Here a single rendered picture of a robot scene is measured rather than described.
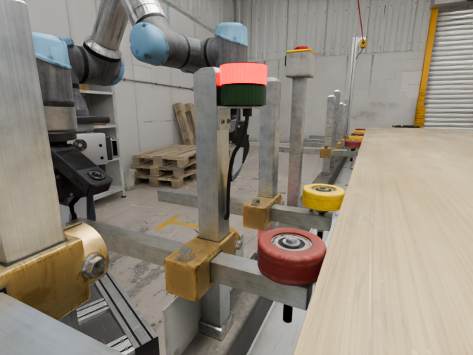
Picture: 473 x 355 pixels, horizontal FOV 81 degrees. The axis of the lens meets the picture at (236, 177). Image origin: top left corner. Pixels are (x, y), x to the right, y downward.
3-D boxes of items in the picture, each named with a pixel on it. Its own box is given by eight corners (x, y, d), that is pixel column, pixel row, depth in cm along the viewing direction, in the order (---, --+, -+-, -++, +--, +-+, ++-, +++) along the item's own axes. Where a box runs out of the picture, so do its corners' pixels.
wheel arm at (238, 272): (67, 242, 50) (63, 220, 49) (84, 235, 53) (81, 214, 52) (307, 318, 32) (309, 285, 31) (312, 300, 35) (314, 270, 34)
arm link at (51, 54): (26, 39, 48) (77, 41, 48) (35, 105, 50) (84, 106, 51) (-11, 27, 40) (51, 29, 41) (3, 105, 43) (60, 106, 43)
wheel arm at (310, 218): (158, 204, 73) (156, 189, 72) (165, 200, 76) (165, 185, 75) (329, 235, 55) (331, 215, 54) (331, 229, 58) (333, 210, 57)
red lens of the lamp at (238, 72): (211, 84, 34) (210, 65, 33) (232, 87, 39) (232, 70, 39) (256, 82, 32) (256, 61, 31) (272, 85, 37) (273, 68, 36)
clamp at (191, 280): (165, 292, 37) (162, 258, 36) (215, 248, 49) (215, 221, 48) (200, 305, 35) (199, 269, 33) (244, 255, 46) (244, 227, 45)
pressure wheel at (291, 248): (246, 330, 34) (247, 244, 31) (267, 292, 41) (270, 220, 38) (313, 355, 30) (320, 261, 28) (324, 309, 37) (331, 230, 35)
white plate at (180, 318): (165, 370, 39) (160, 309, 37) (241, 274, 62) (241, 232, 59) (167, 371, 39) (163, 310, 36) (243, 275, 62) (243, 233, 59)
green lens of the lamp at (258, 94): (211, 104, 35) (211, 86, 34) (232, 105, 40) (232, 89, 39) (255, 104, 32) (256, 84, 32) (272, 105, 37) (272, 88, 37)
